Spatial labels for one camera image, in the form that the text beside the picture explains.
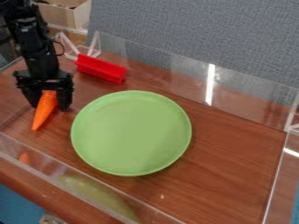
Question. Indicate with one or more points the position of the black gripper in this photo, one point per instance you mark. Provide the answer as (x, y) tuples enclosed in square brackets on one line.
[(43, 76)]

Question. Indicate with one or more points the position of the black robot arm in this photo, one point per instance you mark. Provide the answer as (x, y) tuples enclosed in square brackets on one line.
[(28, 30)]

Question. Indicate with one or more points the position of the green round plate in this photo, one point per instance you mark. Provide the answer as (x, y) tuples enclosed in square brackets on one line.
[(131, 133)]

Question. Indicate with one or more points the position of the red plastic block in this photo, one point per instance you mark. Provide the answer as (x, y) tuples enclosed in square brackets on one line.
[(99, 68)]

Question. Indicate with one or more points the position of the cardboard box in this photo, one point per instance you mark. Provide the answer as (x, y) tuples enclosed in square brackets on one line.
[(66, 13)]

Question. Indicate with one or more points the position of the orange toy carrot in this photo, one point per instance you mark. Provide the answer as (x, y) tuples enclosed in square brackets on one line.
[(46, 106)]

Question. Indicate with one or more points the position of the clear acrylic enclosure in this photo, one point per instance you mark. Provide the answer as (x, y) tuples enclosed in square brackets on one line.
[(236, 177)]

